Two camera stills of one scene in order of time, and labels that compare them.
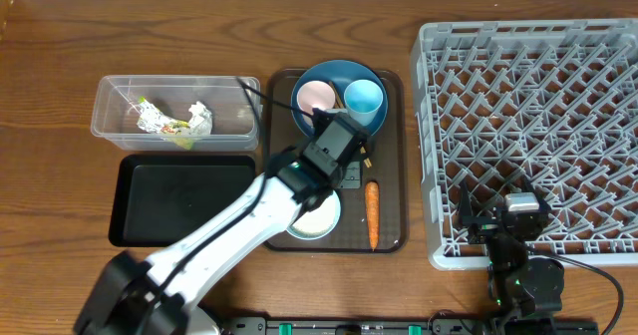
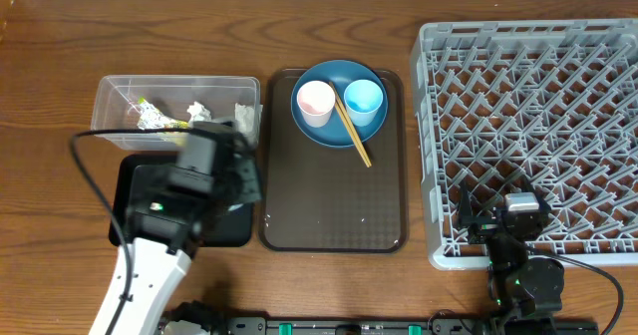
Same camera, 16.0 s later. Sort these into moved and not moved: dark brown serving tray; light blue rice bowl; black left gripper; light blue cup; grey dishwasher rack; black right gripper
Moved: light blue rice bowl; black left gripper
Not moved: grey dishwasher rack; light blue cup; black right gripper; dark brown serving tray
